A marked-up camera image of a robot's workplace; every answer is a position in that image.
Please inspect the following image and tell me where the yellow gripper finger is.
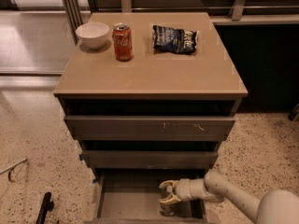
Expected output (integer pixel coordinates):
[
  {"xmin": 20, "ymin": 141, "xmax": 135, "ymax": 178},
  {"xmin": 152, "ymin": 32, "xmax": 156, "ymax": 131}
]
[
  {"xmin": 159, "ymin": 180, "xmax": 177, "ymax": 190},
  {"xmin": 159, "ymin": 193, "xmax": 180, "ymax": 204}
]

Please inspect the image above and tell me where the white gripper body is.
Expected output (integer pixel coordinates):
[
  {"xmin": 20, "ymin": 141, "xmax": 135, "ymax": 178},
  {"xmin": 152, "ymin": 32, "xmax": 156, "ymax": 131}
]
[{"xmin": 174, "ymin": 178, "xmax": 192, "ymax": 202}]

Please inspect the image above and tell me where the clear plastic water bottle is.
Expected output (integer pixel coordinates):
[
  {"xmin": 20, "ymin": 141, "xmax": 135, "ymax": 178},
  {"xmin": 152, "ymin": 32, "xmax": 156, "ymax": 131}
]
[{"xmin": 160, "ymin": 189, "xmax": 176, "ymax": 217}]

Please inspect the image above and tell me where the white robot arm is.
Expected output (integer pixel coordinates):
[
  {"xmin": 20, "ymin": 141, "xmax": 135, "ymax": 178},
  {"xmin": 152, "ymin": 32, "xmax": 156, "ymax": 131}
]
[{"xmin": 159, "ymin": 170, "xmax": 299, "ymax": 224}]

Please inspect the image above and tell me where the open bottom drawer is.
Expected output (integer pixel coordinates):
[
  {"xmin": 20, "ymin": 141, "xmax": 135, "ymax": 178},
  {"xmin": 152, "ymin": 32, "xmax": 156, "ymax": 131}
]
[{"xmin": 84, "ymin": 169, "xmax": 210, "ymax": 224}]

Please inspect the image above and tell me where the middle grey drawer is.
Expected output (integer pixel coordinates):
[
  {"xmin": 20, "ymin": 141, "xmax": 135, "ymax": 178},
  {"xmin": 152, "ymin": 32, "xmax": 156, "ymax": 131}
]
[{"xmin": 82, "ymin": 150, "xmax": 218, "ymax": 169}]

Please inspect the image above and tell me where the grey drawer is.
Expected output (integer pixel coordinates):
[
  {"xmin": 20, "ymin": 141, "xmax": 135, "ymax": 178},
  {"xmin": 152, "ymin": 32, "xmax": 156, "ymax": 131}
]
[
  {"xmin": 82, "ymin": 150, "xmax": 218, "ymax": 169},
  {"xmin": 64, "ymin": 116, "xmax": 235, "ymax": 141}
]

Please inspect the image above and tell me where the tan drawer cabinet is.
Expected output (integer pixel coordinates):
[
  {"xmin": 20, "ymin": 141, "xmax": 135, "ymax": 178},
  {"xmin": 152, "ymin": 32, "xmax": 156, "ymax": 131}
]
[{"xmin": 51, "ymin": 11, "xmax": 249, "ymax": 224}]

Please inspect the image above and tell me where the top grey drawer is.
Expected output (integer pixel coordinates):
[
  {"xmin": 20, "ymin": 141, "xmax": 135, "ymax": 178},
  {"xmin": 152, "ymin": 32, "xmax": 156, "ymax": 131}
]
[{"xmin": 64, "ymin": 116, "xmax": 235, "ymax": 141}]

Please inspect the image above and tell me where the black object on floor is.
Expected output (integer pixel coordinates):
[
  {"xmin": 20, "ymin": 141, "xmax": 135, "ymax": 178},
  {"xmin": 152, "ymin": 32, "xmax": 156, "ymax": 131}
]
[{"xmin": 36, "ymin": 192, "xmax": 54, "ymax": 224}]

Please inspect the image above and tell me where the dark blue chip bag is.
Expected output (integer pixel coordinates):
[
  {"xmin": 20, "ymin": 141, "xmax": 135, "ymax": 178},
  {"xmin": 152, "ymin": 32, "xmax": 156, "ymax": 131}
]
[{"xmin": 151, "ymin": 24, "xmax": 198, "ymax": 54}]

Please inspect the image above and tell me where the orange soda can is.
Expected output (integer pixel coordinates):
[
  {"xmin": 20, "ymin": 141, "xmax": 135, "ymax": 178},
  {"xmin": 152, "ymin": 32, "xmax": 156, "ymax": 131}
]
[{"xmin": 112, "ymin": 23, "xmax": 133, "ymax": 62}]

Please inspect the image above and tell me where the metal rod on floor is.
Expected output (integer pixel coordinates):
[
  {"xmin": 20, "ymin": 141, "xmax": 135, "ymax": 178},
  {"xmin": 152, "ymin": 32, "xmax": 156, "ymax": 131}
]
[{"xmin": 0, "ymin": 158, "xmax": 28, "ymax": 180}]

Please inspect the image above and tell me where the white ceramic bowl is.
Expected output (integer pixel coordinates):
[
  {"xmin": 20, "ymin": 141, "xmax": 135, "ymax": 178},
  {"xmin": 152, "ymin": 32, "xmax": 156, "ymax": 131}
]
[{"xmin": 76, "ymin": 22, "xmax": 109, "ymax": 49}]

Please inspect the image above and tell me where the metal window frame post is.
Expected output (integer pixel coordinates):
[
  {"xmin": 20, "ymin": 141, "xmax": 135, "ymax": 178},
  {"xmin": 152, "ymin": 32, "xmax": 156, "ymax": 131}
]
[{"xmin": 62, "ymin": 0, "xmax": 83, "ymax": 44}]

